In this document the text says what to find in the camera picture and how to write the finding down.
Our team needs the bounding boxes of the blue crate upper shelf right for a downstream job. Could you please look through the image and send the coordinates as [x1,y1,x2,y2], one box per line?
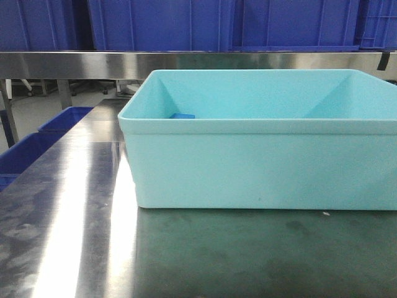
[230,1,359,52]

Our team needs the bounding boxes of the blue crate shelf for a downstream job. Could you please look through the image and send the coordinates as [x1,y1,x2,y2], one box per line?
[87,1,236,52]
[230,1,359,52]

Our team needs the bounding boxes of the blue crate upper shelf left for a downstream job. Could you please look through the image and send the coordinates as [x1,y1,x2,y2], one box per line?
[87,1,236,52]

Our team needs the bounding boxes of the small blue block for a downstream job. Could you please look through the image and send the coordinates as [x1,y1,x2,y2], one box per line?
[169,113,195,119]

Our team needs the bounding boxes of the light teal plastic bin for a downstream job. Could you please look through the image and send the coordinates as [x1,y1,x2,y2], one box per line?
[118,70,396,210]

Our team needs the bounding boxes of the blue crate floor near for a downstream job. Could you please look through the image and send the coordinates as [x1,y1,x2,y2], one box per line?
[1,132,61,191]

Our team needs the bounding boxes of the black tape strip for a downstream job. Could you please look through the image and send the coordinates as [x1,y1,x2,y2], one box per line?
[377,52,390,71]

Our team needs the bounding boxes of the stainless steel shelf frame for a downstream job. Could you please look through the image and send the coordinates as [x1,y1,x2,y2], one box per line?
[1,52,396,146]

